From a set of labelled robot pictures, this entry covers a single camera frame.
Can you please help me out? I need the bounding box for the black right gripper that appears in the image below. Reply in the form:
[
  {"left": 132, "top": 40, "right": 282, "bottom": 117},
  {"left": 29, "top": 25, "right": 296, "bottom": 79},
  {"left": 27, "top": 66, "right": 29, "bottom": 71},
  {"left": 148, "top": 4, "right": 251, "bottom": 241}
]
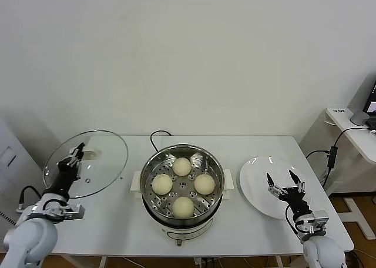
[{"left": 266, "top": 169, "right": 313, "bottom": 219}]

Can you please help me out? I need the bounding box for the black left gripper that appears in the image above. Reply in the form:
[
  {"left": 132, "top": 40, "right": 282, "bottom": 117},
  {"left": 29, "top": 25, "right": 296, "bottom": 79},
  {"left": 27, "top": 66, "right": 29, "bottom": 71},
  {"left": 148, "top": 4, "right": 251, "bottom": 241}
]
[{"left": 45, "top": 142, "right": 86, "bottom": 196}]

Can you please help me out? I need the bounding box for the glass pot lid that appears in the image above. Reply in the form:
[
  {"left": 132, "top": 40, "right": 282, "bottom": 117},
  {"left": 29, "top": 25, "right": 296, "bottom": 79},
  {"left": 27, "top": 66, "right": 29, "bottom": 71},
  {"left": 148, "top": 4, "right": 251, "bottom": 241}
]
[{"left": 42, "top": 129, "right": 129, "bottom": 199}]

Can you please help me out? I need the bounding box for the white steamed baozi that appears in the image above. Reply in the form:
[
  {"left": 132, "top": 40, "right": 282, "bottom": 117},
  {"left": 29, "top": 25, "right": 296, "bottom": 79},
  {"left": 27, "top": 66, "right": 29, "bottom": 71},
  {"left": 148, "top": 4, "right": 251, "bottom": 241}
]
[
  {"left": 172, "top": 157, "right": 192, "bottom": 176},
  {"left": 152, "top": 173, "right": 173, "bottom": 196},
  {"left": 172, "top": 196, "right": 195, "bottom": 219},
  {"left": 194, "top": 173, "right": 216, "bottom": 196}
]

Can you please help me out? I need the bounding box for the steel steamer basket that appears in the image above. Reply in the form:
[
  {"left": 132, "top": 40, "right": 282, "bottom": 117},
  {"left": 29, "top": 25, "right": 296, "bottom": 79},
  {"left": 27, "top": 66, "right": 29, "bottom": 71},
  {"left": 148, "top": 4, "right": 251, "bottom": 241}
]
[{"left": 139, "top": 144, "right": 226, "bottom": 225}]

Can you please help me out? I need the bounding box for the white round plate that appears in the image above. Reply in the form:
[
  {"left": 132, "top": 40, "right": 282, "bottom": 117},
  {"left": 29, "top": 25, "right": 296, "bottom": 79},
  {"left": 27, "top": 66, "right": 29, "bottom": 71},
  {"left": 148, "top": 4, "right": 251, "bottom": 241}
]
[{"left": 238, "top": 156, "right": 313, "bottom": 221}]

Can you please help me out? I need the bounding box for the white cabinet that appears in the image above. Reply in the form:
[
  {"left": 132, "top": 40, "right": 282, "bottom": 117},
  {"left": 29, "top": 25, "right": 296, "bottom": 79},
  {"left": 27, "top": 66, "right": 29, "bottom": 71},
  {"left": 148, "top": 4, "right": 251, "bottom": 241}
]
[{"left": 0, "top": 119, "right": 61, "bottom": 256}]

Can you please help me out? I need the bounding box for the white side desk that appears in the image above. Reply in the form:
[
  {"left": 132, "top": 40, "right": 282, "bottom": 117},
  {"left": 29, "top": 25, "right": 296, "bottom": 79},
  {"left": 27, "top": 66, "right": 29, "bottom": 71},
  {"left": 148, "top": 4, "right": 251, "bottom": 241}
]
[{"left": 298, "top": 106, "right": 376, "bottom": 240}]

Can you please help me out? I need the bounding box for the grey round speaker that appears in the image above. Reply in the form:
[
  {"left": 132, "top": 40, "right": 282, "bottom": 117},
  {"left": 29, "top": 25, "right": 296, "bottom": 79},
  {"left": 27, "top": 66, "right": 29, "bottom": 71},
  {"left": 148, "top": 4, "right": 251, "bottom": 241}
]
[{"left": 349, "top": 110, "right": 370, "bottom": 126}]

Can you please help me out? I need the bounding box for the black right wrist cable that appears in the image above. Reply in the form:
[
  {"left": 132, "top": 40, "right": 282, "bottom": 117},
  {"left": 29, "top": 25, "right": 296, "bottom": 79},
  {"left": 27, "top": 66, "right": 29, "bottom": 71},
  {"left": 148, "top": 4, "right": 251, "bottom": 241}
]
[{"left": 284, "top": 205, "right": 305, "bottom": 244}]

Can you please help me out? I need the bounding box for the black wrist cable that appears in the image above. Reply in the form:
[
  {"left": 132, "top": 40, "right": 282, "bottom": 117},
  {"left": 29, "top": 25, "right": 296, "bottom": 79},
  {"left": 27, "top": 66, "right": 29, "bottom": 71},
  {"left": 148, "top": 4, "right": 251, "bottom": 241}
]
[
  {"left": 284, "top": 205, "right": 305, "bottom": 244},
  {"left": 16, "top": 185, "right": 43, "bottom": 212}
]

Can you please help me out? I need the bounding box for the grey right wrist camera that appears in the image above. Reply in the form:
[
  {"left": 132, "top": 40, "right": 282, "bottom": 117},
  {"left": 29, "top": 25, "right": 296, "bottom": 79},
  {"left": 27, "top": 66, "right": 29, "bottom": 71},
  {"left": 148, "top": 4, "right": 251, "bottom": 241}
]
[{"left": 296, "top": 210, "right": 329, "bottom": 235}]

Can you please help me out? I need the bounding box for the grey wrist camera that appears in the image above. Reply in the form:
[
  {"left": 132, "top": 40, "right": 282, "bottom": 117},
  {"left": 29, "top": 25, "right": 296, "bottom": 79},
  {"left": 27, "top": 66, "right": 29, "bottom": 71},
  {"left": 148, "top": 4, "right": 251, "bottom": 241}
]
[
  {"left": 296, "top": 210, "right": 329, "bottom": 235},
  {"left": 60, "top": 203, "right": 86, "bottom": 221}
]

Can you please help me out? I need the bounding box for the black power adapter cable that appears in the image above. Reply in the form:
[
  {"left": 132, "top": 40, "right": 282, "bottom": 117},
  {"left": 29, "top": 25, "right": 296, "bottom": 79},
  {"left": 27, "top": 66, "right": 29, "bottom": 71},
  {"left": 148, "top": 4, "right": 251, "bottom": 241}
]
[{"left": 304, "top": 127, "right": 371, "bottom": 189}]

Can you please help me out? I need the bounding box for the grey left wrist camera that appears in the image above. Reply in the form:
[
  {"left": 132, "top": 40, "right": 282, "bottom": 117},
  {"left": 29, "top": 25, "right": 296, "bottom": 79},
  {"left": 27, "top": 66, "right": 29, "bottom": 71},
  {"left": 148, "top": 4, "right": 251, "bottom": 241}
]
[{"left": 60, "top": 203, "right": 86, "bottom": 221}]

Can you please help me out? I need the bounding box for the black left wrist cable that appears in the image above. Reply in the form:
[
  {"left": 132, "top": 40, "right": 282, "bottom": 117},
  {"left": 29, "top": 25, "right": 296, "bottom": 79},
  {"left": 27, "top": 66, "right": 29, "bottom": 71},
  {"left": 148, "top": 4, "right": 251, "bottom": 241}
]
[{"left": 16, "top": 185, "right": 43, "bottom": 212}]

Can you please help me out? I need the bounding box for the black cooker power cord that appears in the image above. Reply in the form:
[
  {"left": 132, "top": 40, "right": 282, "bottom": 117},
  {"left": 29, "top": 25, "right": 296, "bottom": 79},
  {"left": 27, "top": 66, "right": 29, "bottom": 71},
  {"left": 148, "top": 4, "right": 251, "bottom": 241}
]
[{"left": 149, "top": 130, "right": 172, "bottom": 152}]

